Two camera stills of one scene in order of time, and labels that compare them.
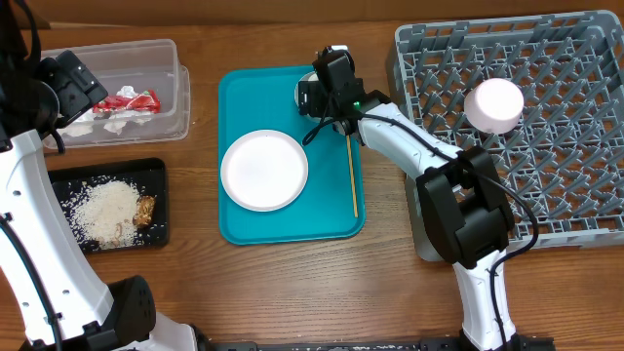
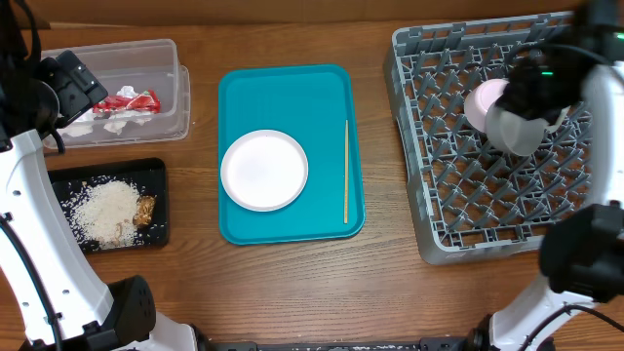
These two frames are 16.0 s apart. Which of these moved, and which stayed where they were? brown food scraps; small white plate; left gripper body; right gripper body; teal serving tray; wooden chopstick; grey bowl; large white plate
Moved: right gripper body; wooden chopstick; grey bowl
Stayed: brown food scraps; left gripper body; small white plate; large white plate; teal serving tray
